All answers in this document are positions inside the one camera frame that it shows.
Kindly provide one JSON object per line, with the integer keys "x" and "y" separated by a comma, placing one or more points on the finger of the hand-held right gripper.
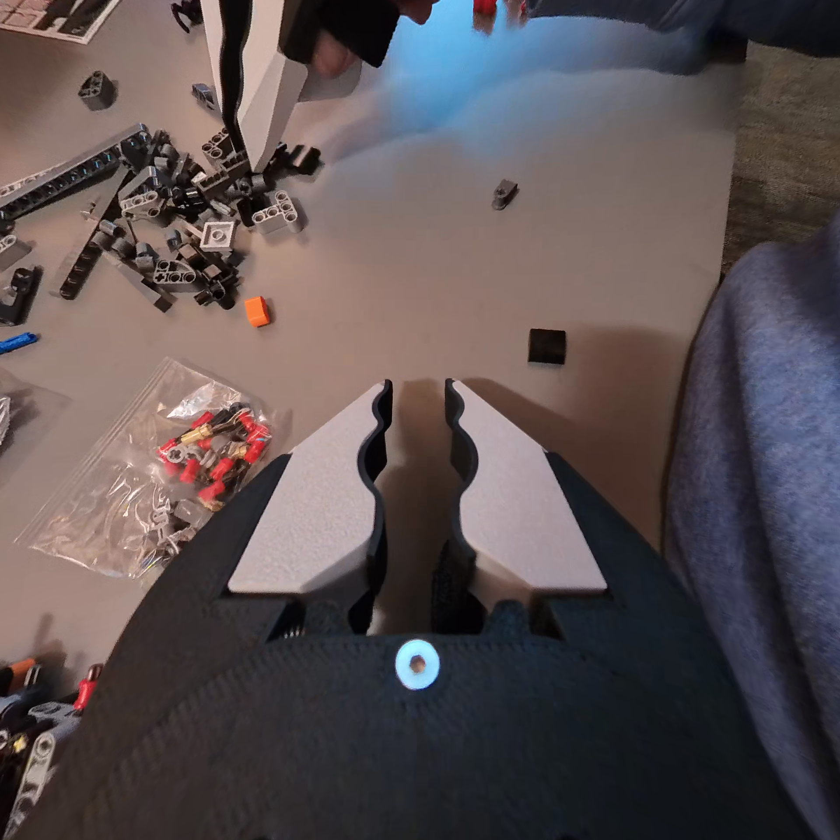
{"x": 269, "y": 98}
{"x": 213, "y": 39}

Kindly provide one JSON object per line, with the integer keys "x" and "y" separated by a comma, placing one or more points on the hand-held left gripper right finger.
{"x": 525, "y": 518}

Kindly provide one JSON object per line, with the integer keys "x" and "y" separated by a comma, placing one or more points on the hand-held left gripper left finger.
{"x": 308, "y": 518}

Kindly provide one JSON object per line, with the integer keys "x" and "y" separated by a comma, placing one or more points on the grey lego pin connector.
{"x": 205, "y": 96}

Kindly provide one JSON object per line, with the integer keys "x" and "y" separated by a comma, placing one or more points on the light grey T-shaped lego liftarm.
{"x": 279, "y": 220}

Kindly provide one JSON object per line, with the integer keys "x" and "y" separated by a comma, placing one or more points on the pile of grey lego pieces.
{"x": 164, "y": 197}

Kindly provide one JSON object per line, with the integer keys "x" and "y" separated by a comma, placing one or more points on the person's right forearm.
{"x": 689, "y": 26}

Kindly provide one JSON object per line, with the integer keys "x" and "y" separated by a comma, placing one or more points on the black lego subassembly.
{"x": 184, "y": 10}

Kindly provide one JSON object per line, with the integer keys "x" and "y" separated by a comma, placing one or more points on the cluster of red lego pieces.
{"x": 485, "y": 5}

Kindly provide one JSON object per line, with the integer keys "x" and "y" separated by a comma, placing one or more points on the black square lego tile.
{"x": 547, "y": 346}

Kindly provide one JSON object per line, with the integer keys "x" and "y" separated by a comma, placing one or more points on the orange lego tile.
{"x": 257, "y": 312}

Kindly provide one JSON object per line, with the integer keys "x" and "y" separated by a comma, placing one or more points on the small grey lego clip piece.
{"x": 505, "y": 195}

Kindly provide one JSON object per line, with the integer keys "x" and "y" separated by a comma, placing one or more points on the blue lego pin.
{"x": 16, "y": 343}

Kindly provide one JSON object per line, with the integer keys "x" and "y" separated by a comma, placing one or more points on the partly built lego vehicle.
{"x": 33, "y": 735}

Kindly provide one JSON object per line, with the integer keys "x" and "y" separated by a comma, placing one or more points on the person's right hand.
{"x": 334, "y": 59}

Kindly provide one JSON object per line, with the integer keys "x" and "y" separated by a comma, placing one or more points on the plastic bag of red pins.
{"x": 197, "y": 453}

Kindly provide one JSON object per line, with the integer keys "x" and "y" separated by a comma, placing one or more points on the plastic bag of blue pins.
{"x": 10, "y": 413}

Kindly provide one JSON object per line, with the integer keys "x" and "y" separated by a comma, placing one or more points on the grey block with pin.
{"x": 16, "y": 298}

